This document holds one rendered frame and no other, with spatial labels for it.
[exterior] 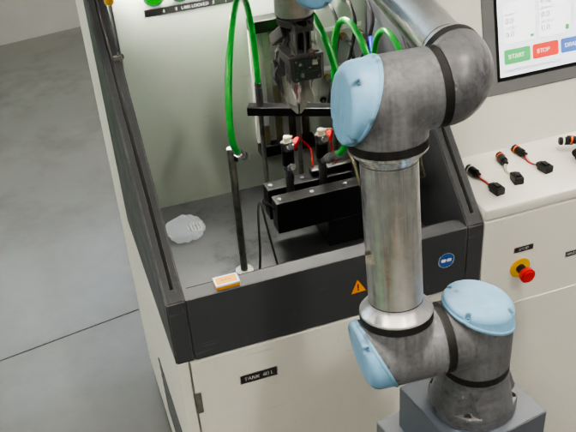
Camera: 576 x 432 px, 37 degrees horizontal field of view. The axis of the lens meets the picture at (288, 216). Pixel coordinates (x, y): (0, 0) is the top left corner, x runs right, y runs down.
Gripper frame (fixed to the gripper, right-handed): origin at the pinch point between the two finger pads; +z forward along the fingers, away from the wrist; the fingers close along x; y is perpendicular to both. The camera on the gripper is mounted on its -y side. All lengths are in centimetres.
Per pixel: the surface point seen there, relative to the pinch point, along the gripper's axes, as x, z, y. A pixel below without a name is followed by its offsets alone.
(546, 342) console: 55, 69, 17
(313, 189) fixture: 4.6, 24.8, -6.4
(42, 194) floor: -59, 122, -201
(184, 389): -34, 51, 17
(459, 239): 28.9, 30.5, 17.3
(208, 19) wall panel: -8.3, -7.4, -36.6
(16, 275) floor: -75, 122, -143
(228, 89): -14.8, -8.6, 4.1
